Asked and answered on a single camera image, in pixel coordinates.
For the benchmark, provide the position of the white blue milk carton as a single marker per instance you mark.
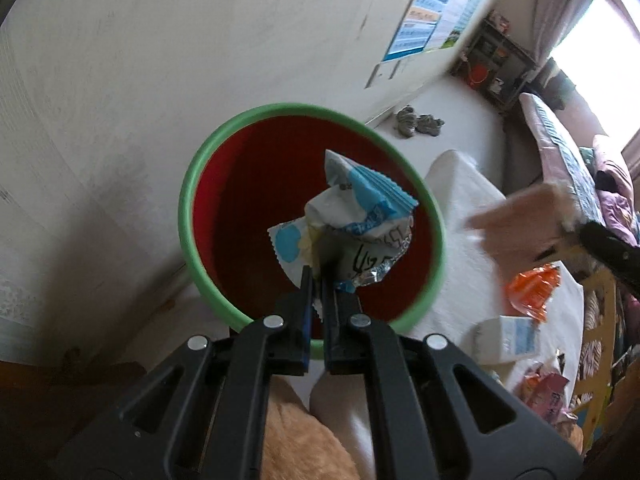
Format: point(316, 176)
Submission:
point(505, 339)

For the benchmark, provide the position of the wall poster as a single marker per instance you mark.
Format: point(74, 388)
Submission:
point(430, 25)

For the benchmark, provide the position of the red bucket on shelf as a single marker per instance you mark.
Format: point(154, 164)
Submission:
point(477, 74)

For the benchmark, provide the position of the grey shoe right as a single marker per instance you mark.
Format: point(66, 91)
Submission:
point(430, 125)

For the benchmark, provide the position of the dark storage shelf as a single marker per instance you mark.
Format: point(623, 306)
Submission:
point(509, 64)

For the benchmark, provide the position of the red bin green rim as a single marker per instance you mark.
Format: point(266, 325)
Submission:
point(260, 169)

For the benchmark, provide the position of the white blue snack wrapper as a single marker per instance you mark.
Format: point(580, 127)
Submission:
point(362, 220)

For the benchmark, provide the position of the pink snack bag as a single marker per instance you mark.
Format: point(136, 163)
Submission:
point(542, 389)

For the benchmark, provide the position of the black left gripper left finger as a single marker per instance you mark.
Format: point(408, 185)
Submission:
point(279, 344)

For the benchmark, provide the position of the grey shoe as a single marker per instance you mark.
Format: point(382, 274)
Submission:
point(430, 125)
point(406, 121)

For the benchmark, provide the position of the orange fuzzy sleeve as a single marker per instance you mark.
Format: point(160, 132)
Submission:
point(516, 231)

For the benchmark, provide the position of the orange snack bag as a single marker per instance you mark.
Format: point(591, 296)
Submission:
point(530, 291)

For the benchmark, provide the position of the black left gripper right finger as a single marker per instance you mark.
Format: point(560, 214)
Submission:
point(391, 366)

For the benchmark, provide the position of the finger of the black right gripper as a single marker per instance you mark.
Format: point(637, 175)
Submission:
point(603, 245)

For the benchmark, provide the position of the grey shoe left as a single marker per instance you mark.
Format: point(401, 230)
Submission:
point(406, 121)

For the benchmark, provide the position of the white towel cloth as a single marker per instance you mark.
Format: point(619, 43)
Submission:
point(471, 292)

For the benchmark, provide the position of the wooden chair frame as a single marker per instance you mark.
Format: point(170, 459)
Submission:
point(593, 384)

